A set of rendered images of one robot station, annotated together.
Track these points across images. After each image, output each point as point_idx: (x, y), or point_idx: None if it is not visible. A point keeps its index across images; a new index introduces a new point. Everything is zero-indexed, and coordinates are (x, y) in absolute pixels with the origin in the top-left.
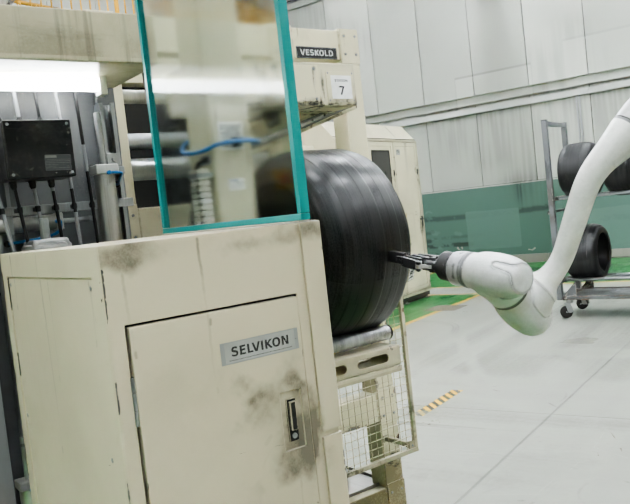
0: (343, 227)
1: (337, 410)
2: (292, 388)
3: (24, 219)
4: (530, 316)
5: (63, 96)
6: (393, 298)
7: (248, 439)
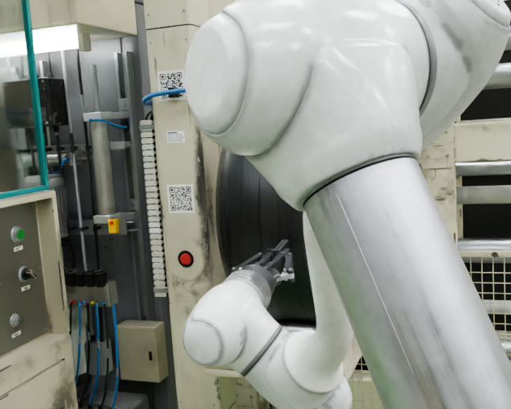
0: (223, 202)
1: None
2: None
3: (49, 156)
4: (271, 399)
5: (98, 48)
6: (311, 297)
7: None
